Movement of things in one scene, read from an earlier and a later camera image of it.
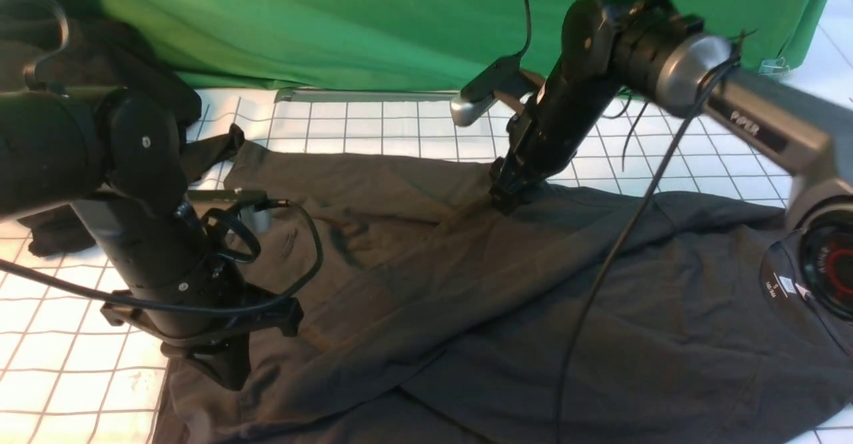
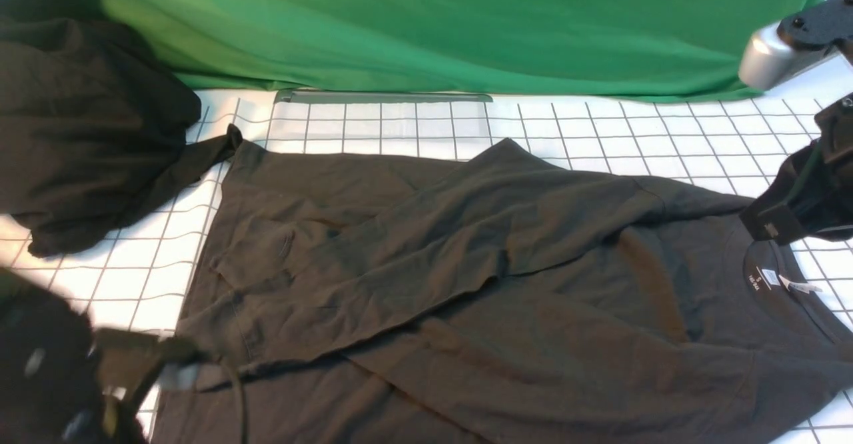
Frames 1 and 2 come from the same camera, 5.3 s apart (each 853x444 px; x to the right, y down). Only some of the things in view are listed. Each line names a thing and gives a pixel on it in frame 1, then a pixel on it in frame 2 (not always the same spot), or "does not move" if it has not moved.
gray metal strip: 366,95 does not move
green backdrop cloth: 345,27 does not move
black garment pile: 56,33 does not move
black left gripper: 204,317 → 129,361
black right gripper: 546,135 → 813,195
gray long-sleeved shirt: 449,300 does not move
